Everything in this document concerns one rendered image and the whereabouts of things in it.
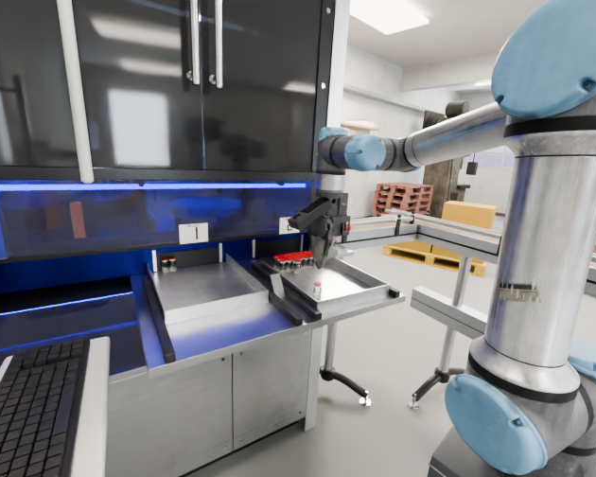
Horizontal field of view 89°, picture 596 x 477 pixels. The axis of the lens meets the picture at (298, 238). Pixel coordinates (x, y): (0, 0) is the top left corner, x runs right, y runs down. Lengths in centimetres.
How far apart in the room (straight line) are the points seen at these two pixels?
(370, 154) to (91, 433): 71
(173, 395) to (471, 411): 97
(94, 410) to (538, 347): 70
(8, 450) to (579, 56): 85
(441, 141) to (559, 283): 35
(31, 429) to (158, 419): 63
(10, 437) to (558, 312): 77
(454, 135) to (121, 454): 132
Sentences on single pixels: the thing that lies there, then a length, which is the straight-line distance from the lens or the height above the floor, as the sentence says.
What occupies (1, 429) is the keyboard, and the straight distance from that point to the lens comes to 73.
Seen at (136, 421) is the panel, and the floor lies 40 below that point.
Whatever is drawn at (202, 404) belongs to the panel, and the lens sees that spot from 131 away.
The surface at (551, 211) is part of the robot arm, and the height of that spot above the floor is 123.
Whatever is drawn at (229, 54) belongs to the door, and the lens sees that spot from 103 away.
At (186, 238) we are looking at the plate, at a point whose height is 100.
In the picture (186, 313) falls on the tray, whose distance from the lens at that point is 78.
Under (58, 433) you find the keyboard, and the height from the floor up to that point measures 83.
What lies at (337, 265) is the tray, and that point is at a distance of 111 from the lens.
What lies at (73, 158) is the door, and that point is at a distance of 94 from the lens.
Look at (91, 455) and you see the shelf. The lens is 66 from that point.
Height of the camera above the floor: 127
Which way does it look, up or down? 15 degrees down
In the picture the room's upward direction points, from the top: 3 degrees clockwise
